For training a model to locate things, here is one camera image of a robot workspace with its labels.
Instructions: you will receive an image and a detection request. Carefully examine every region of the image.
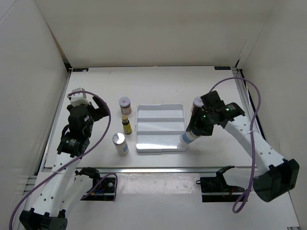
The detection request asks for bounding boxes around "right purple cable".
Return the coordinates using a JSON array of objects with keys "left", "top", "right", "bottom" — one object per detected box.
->
[{"left": 208, "top": 77, "right": 261, "bottom": 214}]

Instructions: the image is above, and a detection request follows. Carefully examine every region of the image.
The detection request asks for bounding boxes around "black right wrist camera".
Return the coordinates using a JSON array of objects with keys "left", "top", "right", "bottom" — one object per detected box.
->
[{"left": 201, "top": 91, "right": 225, "bottom": 110}]

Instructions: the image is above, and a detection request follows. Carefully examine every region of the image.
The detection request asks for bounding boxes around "right black corner label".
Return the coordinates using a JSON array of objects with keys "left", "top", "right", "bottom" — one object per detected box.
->
[{"left": 214, "top": 66, "right": 231, "bottom": 70}]

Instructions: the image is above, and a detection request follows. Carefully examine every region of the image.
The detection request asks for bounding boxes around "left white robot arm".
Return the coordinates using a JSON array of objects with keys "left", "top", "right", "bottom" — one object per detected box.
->
[{"left": 19, "top": 91, "right": 111, "bottom": 230}]

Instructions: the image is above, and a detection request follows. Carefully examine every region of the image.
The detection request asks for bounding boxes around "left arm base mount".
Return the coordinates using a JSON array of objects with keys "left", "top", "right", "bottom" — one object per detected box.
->
[{"left": 81, "top": 173, "right": 118, "bottom": 201}]

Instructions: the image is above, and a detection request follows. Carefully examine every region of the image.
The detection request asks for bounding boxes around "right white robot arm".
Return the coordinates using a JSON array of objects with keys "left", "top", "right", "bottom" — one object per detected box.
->
[{"left": 180, "top": 103, "right": 299, "bottom": 202}]

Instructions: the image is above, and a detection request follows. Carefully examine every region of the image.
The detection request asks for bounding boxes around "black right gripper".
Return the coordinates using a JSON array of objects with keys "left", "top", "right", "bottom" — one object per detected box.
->
[{"left": 186, "top": 106, "right": 215, "bottom": 137}]

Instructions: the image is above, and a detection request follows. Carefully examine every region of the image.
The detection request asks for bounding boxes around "purple cable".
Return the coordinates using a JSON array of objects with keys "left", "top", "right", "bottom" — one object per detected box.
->
[
  {"left": 8, "top": 91, "right": 118, "bottom": 230},
  {"left": 208, "top": 77, "right": 261, "bottom": 214}
]

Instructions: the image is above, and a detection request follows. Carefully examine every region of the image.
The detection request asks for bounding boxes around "left black corner label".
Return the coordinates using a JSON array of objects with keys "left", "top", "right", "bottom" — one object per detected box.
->
[{"left": 72, "top": 68, "right": 89, "bottom": 72}]

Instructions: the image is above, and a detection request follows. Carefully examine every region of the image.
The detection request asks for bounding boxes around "spice jar white lid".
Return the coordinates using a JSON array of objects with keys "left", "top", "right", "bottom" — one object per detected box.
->
[
  {"left": 119, "top": 97, "right": 132, "bottom": 115},
  {"left": 190, "top": 96, "right": 203, "bottom": 112}
]

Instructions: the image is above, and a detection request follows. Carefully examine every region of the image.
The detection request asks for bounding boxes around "front aluminium frame rail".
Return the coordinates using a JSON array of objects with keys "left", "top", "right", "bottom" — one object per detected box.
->
[{"left": 39, "top": 166, "right": 255, "bottom": 174}]

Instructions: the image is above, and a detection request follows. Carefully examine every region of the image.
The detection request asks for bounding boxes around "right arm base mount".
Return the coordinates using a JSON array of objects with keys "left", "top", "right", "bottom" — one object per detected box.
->
[{"left": 196, "top": 176, "right": 245, "bottom": 203}]

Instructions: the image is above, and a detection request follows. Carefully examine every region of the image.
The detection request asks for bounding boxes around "white shaker silver cap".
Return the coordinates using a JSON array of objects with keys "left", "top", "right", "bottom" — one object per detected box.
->
[
  {"left": 180, "top": 131, "right": 200, "bottom": 145},
  {"left": 112, "top": 133, "right": 129, "bottom": 156}
]

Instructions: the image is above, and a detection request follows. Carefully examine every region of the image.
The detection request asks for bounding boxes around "left aluminium frame rail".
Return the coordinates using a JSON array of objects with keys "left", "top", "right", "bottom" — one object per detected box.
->
[{"left": 34, "top": 68, "right": 72, "bottom": 176}]

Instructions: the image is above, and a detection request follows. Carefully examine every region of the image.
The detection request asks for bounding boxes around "right spice jar white lid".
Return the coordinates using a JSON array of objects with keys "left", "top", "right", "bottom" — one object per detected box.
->
[{"left": 190, "top": 96, "right": 203, "bottom": 112}]

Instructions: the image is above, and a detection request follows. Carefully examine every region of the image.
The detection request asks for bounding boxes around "white divided organizer tray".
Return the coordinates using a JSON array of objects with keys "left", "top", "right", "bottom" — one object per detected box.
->
[{"left": 135, "top": 104, "right": 186, "bottom": 155}]

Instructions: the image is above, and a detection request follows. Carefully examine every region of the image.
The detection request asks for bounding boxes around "right aluminium frame rail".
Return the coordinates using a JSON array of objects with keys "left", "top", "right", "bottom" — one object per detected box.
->
[{"left": 231, "top": 67, "right": 255, "bottom": 121}]

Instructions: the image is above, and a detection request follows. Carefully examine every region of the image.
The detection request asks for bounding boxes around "aluminium frame rail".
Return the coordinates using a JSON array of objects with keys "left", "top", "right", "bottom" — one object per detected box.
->
[
  {"left": 39, "top": 166, "right": 255, "bottom": 174},
  {"left": 231, "top": 67, "right": 255, "bottom": 121},
  {"left": 34, "top": 68, "right": 72, "bottom": 176}
]

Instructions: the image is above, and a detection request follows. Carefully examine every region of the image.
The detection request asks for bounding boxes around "black corner label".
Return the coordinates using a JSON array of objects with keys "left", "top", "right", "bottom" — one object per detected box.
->
[
  {"left": 72, "top": 68, "right": 89, "bottom": 72},
  {"left": 214, "top": 66, "right": 231, "bottom": 70}
]

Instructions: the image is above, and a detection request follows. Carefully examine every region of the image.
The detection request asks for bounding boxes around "left small yellow label bottle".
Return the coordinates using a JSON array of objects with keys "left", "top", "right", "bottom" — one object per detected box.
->
[{"left": 121, "top": 115, "right": 132, "bottom": 135}]

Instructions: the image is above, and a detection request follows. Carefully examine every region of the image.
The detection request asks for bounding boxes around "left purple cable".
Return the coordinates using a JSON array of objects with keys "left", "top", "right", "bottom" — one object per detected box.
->
[{"left": 8, "top": 91, "right": 118, "bottom": 230}]

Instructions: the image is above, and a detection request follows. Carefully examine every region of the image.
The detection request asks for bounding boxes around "left spice jar white lid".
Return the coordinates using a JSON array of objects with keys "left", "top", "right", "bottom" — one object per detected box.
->
[{"left": 119, "top": 97, "right": 132, "bottom": 115}]

